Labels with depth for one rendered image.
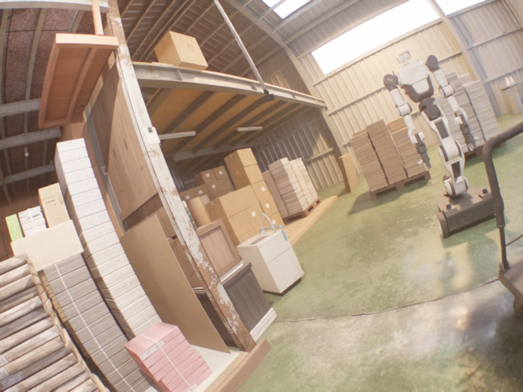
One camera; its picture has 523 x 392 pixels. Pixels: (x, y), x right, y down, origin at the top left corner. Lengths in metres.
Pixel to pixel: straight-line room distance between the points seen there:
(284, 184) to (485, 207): 3.75
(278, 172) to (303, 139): 4.49
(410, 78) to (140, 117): 1.95
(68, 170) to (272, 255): 1.69
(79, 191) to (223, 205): 2.45
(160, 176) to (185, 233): 0.35
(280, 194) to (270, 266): 3.02
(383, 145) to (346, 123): 4.68
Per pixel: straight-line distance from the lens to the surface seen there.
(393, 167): 4.13
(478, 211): 2.09
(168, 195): 1.37
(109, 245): 1.63
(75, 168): 1.74
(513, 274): 1.22
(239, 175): 4.46
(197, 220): 4.17
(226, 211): 3.65
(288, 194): 4.85
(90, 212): 1.65
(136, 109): 1.55
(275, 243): 2.10
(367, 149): 4.11
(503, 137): 1.09
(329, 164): 8.94
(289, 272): 2.19
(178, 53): 3.45
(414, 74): 2.12
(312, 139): 9.05
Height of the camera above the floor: 0.94
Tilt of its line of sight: 2 degrees down
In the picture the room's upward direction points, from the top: 24 degrees counter-clockwise
